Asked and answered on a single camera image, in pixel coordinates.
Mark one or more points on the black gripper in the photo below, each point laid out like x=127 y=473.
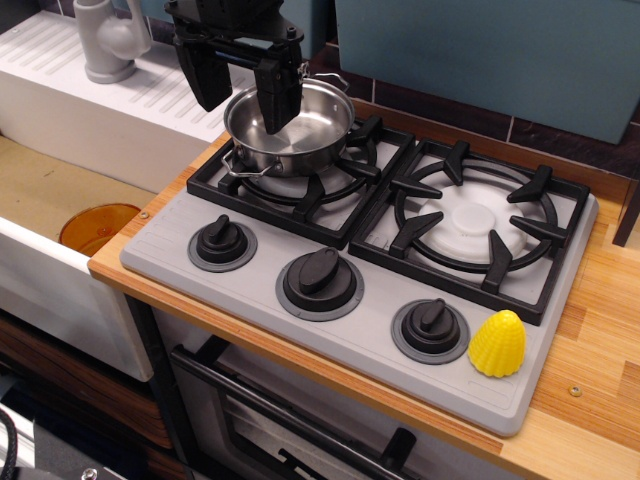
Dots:
x=207 y=34

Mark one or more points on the grey toy stove top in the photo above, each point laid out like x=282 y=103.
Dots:
x=362 y=339

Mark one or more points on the black left stove knob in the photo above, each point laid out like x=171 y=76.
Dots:
x=222 y=246

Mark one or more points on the black left burner grate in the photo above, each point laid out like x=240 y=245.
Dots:
x=325 y=207

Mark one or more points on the oven door with handle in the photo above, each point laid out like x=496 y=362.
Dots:
x=276 y=424

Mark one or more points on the grey toy faucet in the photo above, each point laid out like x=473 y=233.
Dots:
x=111 y=44

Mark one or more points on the black stove knob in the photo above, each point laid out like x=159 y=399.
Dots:
x=222 y=246
x=320 y=286
x=430 y=332

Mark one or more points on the orange plastic plate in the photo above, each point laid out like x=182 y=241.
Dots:
x=88 y=231

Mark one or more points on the stainless steel pot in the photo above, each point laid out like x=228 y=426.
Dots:
x=310 y=143

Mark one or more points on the white right burner cap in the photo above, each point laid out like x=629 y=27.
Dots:
x=470 y=214

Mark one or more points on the yellow toy corn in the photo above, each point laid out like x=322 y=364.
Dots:
x=498 y=348

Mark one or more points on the black right burner grate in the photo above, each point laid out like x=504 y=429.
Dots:
x=492 y=233

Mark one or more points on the black burner grate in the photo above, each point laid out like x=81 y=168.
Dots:
x=325 y=207
x=492 y=233

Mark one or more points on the black middle stove knob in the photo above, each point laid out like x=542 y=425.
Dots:
x=320 y=286

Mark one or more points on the white toy sink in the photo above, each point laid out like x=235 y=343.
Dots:
x=68 y=144

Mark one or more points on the black right stove knob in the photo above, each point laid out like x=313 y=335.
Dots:
x=430 y=332

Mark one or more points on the teal backsplash panel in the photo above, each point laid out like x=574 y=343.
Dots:
x=570 y=65

